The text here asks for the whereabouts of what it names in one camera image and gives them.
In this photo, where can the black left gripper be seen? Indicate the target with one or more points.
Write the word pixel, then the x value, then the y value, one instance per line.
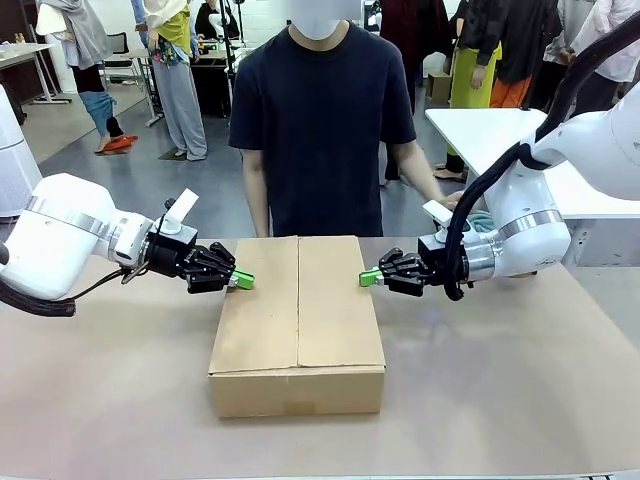
pixel 172 255

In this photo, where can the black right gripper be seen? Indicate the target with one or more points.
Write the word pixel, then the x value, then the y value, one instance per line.
pixel 437 260

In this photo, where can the brown cardboard box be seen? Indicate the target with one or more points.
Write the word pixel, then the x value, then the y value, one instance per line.
pixel 295 320

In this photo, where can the person's left forearm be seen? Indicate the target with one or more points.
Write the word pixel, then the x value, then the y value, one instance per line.
pixel 422 170

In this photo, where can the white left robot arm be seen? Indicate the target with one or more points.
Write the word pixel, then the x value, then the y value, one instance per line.
pixel 55 235

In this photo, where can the person's right forearm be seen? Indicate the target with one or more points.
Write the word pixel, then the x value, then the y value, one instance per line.
pixel 257 195

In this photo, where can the person's left hand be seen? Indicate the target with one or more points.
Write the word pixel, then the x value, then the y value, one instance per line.
pixel 454 200

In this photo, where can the teal cloth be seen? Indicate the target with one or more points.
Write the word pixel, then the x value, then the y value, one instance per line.
pixel 482 221

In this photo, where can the orange cloth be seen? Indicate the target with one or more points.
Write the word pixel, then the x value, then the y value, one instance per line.
pixel 120 144

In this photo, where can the large white table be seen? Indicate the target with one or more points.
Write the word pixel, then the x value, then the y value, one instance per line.
pixel 490 135

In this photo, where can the person in black t-shirt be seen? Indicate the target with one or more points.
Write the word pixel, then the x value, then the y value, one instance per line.
pixel 320 130

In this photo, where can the small cardboard box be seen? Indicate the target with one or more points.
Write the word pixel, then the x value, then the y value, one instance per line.
pixel 440 89

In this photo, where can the person in yellow-green top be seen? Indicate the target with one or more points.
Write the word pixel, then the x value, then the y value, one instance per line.
pixel 175 75

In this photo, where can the black stand pole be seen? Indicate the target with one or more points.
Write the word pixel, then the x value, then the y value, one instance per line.
pixel 230 70

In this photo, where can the person in lime apron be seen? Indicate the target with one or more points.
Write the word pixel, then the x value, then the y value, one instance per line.
pixel 472 75

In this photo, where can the white round appliance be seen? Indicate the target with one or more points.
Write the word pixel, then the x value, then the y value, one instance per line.
pixel 12 160

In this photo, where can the black office chair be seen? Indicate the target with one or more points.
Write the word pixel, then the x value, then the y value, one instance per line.
pixel 125 60

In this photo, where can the person in dark red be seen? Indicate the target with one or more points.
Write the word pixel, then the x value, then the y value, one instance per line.
pixel 415 30

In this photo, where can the person in grey hoodie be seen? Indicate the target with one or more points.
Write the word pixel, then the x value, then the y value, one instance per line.
pixel 85 55

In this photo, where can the seated person in black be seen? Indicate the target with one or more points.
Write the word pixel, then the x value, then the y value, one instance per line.
pixel 206 20

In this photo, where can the person in orange trousers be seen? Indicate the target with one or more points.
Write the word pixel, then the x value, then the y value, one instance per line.
pixel 520 50

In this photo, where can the white face mask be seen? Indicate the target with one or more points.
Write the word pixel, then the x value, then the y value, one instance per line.
pixel 314 27

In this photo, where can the grey desk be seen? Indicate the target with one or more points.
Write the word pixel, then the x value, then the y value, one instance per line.
pixel 25 52

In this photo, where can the person in pale pink top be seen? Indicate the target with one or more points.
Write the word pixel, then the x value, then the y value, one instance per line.
pixel 600 40

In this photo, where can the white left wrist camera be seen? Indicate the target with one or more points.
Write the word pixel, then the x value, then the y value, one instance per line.
pixel 182 207

